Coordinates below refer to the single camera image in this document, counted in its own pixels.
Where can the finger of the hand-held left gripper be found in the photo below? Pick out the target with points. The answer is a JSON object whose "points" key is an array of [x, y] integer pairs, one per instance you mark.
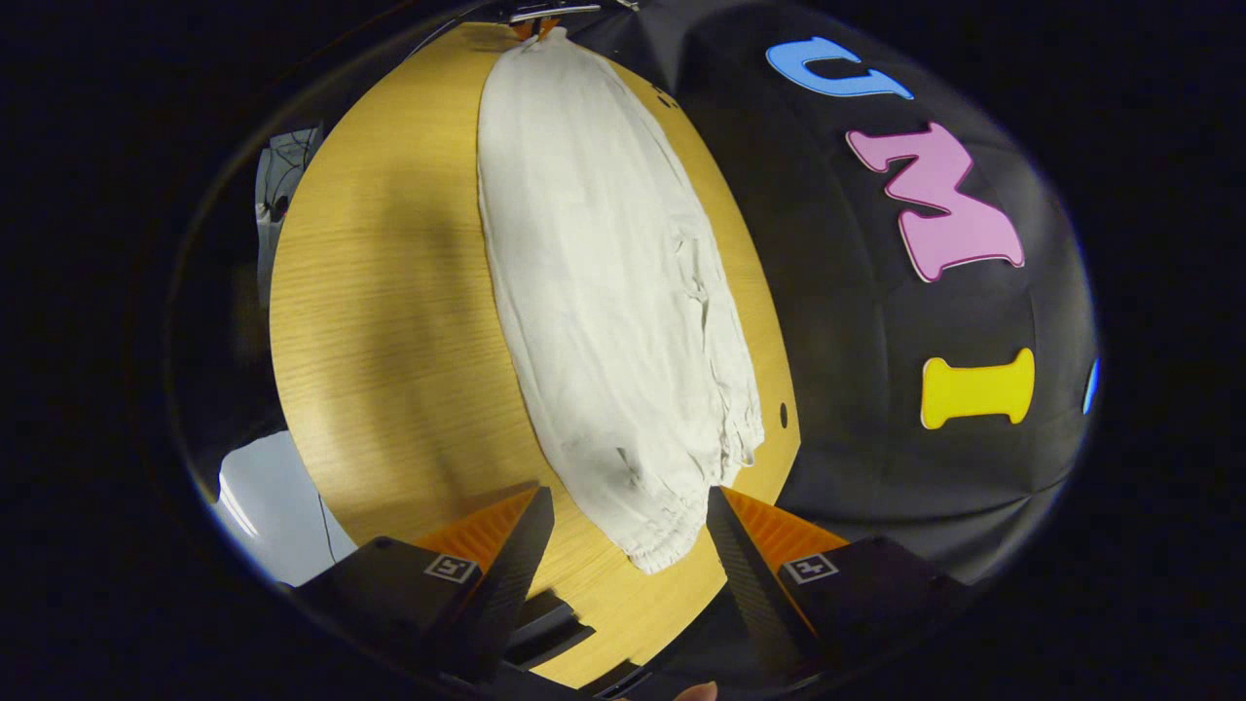
{"points": [[531, 29]]}

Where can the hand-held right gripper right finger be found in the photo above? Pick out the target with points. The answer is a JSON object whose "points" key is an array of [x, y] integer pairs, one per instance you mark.
{"points": [[754, 594]]}

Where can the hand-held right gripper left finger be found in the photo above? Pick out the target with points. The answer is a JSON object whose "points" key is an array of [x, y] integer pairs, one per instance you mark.
{"points": [[511, 584]]}

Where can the white jeans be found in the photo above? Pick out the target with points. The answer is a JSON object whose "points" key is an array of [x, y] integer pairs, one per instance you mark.
{"points": [[604, 292]]}

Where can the black backdrop cloth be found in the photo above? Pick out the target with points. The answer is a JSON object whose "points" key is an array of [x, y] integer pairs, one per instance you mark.
{"points": [[827, 292]]}

